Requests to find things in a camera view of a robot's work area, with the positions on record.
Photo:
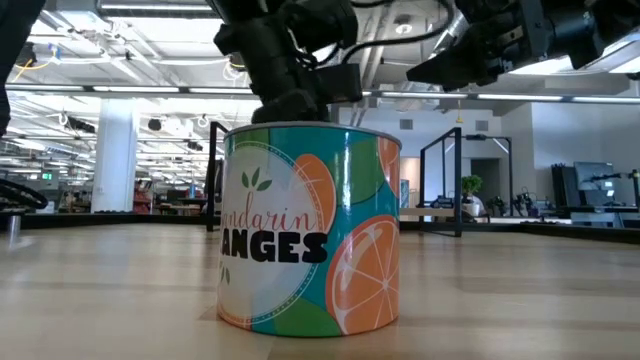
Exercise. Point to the long linear ceiling light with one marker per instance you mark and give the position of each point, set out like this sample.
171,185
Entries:
135,89

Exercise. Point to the potted green plant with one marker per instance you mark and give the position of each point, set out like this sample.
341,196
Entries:
471,185

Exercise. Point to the black round ceiling speaker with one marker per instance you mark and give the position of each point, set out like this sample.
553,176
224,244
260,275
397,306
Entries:
154,124

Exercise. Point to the dark door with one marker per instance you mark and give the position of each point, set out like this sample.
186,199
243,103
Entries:
487,172

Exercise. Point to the rectangular ceiling light fixture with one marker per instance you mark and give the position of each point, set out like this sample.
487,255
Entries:
155,7

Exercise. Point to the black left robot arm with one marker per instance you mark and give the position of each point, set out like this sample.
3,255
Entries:
15,30

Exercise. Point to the white building column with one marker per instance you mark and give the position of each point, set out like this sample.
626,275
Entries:
115,160

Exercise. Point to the black metal shelf frame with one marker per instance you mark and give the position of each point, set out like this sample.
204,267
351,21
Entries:
458,175

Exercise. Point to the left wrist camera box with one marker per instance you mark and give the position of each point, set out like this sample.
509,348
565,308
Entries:
340,82

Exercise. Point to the black background robot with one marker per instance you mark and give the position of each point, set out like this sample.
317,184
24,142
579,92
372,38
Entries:
522,202

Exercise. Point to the grey background desk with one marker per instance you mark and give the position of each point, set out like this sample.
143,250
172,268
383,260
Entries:
600,215

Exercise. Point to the black computer tower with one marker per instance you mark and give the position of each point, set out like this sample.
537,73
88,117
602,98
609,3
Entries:
562,185

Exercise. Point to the silver metal post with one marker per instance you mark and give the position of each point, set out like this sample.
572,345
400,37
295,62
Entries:
14,225

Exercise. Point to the computer monitor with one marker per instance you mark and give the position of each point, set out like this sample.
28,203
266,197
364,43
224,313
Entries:
592,175

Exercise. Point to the thin black background frame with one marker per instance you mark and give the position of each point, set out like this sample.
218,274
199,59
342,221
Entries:
477,137

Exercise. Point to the yellow hanging pendant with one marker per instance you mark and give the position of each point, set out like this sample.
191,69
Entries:
458,119

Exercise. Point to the bright ceiling light panel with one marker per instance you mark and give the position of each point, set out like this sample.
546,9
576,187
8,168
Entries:
545,67

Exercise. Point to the mandarin oranges can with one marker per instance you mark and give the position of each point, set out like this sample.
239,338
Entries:
280,225

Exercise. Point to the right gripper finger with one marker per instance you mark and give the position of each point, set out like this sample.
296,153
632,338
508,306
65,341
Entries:
470,84
460,57

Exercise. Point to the black ceiling dome device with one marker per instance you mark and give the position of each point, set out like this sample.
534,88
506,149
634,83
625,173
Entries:
25,55

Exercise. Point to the round white ceiling fixture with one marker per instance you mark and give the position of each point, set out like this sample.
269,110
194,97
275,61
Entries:
403,28

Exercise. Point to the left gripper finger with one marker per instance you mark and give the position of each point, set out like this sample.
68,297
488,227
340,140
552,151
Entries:
290,110

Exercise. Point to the grey wall vent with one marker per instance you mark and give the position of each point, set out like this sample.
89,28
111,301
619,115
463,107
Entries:
481,125
406,124

